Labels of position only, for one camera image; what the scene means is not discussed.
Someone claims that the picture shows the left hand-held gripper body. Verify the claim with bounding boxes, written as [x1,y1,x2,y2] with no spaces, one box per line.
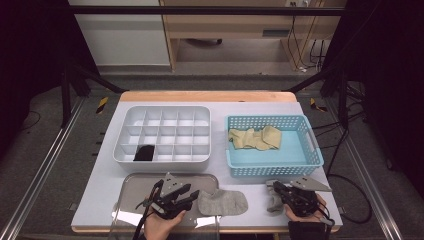
[145,171,188,221]

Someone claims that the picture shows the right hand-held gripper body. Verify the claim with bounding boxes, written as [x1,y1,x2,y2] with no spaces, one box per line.
[281,175,333,218]

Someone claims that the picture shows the grey sock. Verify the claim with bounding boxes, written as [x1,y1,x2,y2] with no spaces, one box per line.
[197,188,250,217]
[265,179,288,215]

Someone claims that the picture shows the translucent grey box lid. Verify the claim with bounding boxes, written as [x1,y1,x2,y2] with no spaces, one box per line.
[108,172,222,240]

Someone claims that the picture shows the black sock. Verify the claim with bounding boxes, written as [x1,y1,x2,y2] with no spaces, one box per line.
[133,143,156,162]

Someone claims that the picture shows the blue plastic basket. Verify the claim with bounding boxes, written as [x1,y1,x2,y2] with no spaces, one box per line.
[225,114,325,178]

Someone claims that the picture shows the white compartment storage box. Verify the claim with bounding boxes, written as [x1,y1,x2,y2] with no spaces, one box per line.
[112,105,212,174]

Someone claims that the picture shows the person's right hand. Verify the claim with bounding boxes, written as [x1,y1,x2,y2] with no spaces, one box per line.
[283,193,328,224]

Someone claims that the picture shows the person's left hand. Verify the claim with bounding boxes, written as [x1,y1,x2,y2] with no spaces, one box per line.
[143,209,187,240]

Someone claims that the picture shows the yellow black tape strip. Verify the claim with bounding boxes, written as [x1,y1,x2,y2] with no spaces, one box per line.
[309,96,329,114]
[95,96,110,115]

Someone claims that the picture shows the black metal stand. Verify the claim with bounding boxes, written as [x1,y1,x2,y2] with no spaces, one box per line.
[59,62,127,130]
[283,63,352,131]

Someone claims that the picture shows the black curtain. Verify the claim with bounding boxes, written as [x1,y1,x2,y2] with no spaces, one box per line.
[0,0,99,161]
[319,0,424,201]

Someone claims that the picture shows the white cabinet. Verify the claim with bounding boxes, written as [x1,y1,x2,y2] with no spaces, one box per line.
[67,0,171,67]

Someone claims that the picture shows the wooden desk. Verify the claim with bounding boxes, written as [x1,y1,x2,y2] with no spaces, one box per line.
[159,0,348,72]

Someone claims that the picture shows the black floor cables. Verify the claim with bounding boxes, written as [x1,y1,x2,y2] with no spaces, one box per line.
[312,79,368,175]

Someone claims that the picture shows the left hand-held gripper black cable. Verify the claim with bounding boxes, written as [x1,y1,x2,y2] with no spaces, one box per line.
[132,179,165,240]

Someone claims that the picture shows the hand-held gripper black cable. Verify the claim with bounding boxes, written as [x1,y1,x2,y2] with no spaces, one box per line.
[132,179,165,240]
[313,173,373,240]

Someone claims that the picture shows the right hand-held gripper black cable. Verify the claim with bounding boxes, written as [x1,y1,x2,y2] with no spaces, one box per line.
[313,173,373,240]

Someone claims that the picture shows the aluminium floor rail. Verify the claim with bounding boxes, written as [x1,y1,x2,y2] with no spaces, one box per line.
[0,95,87,240]
[324,96,406,240]

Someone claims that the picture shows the yellow cable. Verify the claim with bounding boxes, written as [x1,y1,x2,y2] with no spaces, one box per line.
[286,0,322,72]

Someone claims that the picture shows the black hanging cables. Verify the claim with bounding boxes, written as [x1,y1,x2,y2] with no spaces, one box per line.
[309,38,327,68]

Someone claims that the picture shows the black horizontal frame bar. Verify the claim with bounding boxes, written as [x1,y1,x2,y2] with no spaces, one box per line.
[68,5,346,17]

